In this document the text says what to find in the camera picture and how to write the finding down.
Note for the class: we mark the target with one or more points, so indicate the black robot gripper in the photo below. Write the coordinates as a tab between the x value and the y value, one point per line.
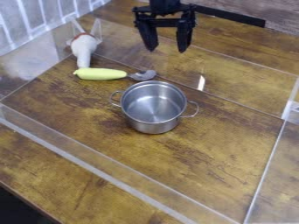
166	13

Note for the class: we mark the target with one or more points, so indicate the white plush mushroom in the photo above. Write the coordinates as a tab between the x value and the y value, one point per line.
83	46

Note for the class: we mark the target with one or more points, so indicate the silver steel pot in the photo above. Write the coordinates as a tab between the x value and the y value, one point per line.
154	106

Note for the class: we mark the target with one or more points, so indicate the green handled spoon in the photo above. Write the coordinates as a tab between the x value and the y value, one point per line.
105	74

